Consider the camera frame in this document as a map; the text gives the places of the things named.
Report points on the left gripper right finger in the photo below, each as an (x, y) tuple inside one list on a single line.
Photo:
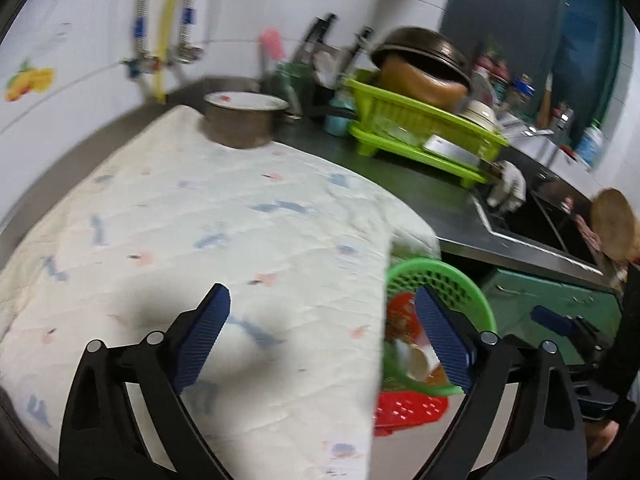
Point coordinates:
[(544, 437)]

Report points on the green utensil holder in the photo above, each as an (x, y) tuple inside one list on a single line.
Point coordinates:
[(294, 82)]

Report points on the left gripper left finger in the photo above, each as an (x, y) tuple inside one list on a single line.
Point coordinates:
[(100, 438)]

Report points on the white paper cup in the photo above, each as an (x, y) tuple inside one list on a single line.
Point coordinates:
[(415, 362)]

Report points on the white dish rag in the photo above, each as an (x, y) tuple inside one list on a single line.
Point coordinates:
[(509, 190)]

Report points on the green dish rack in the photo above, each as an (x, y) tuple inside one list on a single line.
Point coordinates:
[(389, 122)]

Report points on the cleaver blade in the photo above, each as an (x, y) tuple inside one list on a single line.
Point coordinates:
[(436, 145)]

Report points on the metal saucepan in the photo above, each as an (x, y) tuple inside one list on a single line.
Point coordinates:
[(242, 120)]

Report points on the red plastic stool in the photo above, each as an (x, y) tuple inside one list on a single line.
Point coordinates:
[(401, 410)]

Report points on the round wooden cutting board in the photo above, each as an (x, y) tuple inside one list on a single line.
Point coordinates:
[(616, 224)]

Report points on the red plastic cup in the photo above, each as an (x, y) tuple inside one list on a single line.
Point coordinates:
[(401, 321)]

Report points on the teal cup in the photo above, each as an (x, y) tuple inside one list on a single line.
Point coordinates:
[(341, 113)]

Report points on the black handled knife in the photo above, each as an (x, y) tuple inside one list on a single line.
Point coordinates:
[(313, 37)]

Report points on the green cabinet door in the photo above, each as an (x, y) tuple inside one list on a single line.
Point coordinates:
[(512, 296)]

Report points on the brown clay pot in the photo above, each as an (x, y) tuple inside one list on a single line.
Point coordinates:
[(397, 75)]

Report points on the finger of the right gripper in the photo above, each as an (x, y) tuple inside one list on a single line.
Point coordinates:
[(558, 324)]

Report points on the white ceramic bowl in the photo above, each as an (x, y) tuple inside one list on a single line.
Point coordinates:
[(479, 113)]

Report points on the green plastic basket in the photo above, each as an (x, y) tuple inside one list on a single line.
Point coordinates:
[(457, 292)]

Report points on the pink bottle brush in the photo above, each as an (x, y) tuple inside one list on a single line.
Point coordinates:
[(272, 46)]

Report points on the white quilted mat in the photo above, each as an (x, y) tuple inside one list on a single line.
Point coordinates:
[(303, 245)]

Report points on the metal water valve pipe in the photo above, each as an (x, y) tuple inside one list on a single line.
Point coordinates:
[(144, 62)]

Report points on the white detergent bottle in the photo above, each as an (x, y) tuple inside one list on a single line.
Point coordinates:
[(589, 146)]

